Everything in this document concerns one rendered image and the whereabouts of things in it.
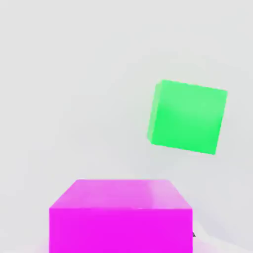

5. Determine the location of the small green cube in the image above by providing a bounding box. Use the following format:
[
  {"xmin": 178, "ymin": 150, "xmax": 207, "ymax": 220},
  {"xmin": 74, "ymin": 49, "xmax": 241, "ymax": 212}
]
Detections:
[{"xmin": 147, "ymin": 79, "xmax": 228, "ymax": 156}]

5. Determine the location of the small magenta cube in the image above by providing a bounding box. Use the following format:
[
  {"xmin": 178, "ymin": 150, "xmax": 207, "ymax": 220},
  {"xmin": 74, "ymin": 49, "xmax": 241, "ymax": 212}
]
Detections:
[{"xmin": 48, "ymin": 178, "xmax": 193, "ymax": 253}]

